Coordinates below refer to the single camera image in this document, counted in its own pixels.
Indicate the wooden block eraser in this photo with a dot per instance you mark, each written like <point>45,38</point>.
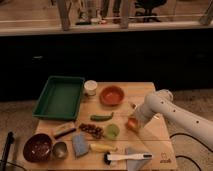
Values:
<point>63,129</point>

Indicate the white paper cup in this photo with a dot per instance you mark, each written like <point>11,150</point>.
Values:
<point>90,87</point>

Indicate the green plastic cup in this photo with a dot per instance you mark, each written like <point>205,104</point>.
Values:
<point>111,131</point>

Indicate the green plastic tray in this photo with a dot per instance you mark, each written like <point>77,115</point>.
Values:
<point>60,98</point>

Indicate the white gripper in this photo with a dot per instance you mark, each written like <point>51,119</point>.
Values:
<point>141,115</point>

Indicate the black pole stand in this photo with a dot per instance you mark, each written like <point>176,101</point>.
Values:
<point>6,150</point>

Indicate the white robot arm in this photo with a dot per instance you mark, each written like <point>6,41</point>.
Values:
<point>162,102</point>

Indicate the green chili pepper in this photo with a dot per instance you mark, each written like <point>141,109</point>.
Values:
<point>101,117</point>

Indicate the bunch of dark grapes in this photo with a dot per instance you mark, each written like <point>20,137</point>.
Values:
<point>95,131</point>

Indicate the yellow banana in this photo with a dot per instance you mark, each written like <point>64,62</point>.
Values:
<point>102,147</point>

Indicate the small metal cup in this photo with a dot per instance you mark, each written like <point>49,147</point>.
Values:
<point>60,150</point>

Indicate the dark red bowl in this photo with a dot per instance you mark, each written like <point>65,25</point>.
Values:
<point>38,148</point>

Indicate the orange bowl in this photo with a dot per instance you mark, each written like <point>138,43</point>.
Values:
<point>111,96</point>

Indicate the grey blue cloth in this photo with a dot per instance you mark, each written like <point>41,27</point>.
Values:
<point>136,165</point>

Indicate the black office chair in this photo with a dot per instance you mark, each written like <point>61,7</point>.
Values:
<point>144,9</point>

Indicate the red yellow apple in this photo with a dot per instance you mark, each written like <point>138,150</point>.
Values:
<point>132,124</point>

